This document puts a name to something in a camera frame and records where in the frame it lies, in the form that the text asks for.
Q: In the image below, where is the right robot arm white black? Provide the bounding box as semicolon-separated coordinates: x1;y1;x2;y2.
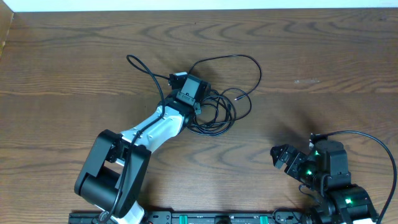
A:
270;139;379;223

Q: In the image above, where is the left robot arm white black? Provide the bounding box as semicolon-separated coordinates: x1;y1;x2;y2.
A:
69;73;210;223

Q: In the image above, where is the black USB cable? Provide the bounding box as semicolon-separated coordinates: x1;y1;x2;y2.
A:
185;54;262;137

